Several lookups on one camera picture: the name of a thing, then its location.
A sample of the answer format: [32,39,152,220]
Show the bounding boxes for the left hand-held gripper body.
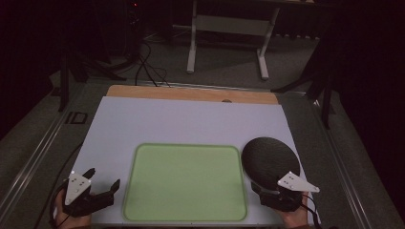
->
[61,171,115,219]

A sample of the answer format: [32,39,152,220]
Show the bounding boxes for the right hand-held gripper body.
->
[259,171,321,213]

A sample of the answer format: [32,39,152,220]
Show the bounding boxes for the black round plate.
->
[241,136,301,192]

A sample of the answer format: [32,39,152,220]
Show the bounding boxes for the person's left hand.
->
[52,190,93,229]

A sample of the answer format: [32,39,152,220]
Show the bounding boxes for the person's right hand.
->
[277,192,310,229]

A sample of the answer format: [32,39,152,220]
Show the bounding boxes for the black floor socket plate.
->
[65,111,89,125]

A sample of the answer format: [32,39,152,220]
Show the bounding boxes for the green rectangular tray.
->
[122,142,248,222]

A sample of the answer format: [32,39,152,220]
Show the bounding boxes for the white table cover sheet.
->
[68,95,319,226]

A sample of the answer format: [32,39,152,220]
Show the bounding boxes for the black stand legs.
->
[57,47,141,113]
[270,18,338,130]

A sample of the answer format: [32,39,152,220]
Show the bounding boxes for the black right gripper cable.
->
[299,201,321,227]

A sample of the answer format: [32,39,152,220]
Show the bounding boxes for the metal floor rail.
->
[0,83,84,218]
[309,94,374,229]

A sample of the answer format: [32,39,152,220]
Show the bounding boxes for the black floor cables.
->
[134,40,172,88]

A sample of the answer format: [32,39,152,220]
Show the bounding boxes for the white metal table frame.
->
[186,0,281,81]

